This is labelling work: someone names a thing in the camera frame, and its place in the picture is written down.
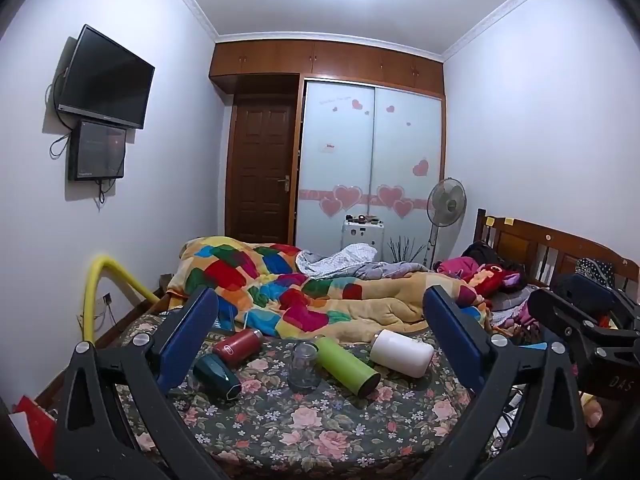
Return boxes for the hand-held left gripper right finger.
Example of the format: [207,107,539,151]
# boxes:
[415,285,588,480]

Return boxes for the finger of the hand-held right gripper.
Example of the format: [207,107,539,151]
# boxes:
[528,287,603,343]
[555,272,640,332]

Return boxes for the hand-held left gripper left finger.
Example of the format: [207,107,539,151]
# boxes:
[54,286,231,480]

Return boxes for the clear glass cup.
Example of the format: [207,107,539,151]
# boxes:
[287,341,322,394]

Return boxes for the white insulated cup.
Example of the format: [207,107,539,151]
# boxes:
[369,329,435,378]

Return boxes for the dark green cup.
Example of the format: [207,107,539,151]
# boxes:
[192,353,242,403]

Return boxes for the person's right hand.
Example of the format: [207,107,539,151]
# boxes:
[580,392,606,457]

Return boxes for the dark polka dot cloth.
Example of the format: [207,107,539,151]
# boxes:
[575,257,615,286]

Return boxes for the red insulated bottle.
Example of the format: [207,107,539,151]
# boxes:
[212,328,264,367]

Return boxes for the red plush toy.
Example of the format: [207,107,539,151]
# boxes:
[467,262,526,296]

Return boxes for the pink cloth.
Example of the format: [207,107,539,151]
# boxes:
[435,256,481,281]

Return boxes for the wooden bed headboard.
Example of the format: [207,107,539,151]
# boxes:
[472,208,640,306]

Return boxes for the black bag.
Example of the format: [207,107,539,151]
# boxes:
[460,241,526,278]

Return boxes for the colourful patchwork quilt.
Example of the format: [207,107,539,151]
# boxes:
[167,236,493,343]

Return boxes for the yellow foam tube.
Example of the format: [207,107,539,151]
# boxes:
[82,255,161,343]

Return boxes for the dry decorative twigs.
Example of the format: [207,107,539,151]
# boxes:
[387,237,427,266]

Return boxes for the lime green insulated bottle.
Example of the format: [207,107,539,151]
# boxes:
[314,336,382,397]

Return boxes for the small white appliance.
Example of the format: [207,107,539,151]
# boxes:
[341,220,386,263]

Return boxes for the grey crumpled cloth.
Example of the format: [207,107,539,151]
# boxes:
[296,242,436,281]

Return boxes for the standing electric fan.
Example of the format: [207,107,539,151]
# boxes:
[422,177,468,271]

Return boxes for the floral bed sheet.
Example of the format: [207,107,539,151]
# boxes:
[112,310,501,480]

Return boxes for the brown wooden door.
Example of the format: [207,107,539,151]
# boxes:
[226,92,299,246]

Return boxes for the red paper bag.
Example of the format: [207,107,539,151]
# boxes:
[10,395,58,473]

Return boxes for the sliding wardrobe with heart stickers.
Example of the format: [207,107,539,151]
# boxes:
[295,77,446,266]

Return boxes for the wooden overhead cabinet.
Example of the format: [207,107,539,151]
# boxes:
[209,40,446,96]

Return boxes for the small black wall monitor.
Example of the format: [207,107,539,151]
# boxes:
[68,119,127,182]

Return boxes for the black television cable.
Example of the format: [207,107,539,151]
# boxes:
[46,67,72,158]

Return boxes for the wall-mounted black television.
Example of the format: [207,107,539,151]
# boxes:
[56,24,156,130]

